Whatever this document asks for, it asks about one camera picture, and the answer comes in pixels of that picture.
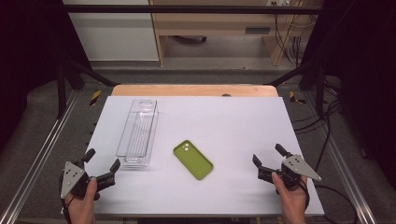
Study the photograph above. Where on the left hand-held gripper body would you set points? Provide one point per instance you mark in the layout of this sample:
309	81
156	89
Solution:
72	179

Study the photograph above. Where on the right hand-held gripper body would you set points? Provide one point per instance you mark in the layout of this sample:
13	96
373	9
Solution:
297	168

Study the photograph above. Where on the clear plastic storage container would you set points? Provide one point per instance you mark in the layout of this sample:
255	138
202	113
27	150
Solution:
138	133

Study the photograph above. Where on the green phone case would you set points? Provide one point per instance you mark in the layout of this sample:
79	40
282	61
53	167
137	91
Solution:
194	161

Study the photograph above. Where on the person's left hand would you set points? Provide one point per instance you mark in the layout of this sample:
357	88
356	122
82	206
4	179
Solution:
82	205

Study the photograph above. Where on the person's right hand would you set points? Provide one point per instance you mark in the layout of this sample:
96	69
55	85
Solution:
294	200

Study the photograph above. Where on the white table cover sheet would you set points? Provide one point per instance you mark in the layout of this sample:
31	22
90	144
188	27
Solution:
218	124

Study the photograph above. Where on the wooden table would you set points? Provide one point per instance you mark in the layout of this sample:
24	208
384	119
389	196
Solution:
193	90

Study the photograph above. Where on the white cabinet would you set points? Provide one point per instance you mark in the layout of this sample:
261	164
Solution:
115	34

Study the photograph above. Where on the wooden desk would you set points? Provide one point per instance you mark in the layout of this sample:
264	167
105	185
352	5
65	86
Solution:
214	23

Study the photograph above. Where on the white power strip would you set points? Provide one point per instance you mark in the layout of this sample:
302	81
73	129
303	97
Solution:
278	2

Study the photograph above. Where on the aluminium rail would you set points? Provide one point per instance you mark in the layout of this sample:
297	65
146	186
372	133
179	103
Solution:
345	168
40	155

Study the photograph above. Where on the black frame stand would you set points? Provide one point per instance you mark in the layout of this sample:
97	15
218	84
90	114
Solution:
314	77
67	77

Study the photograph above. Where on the black horizontal frame bar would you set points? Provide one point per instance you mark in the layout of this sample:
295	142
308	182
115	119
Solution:
186	9

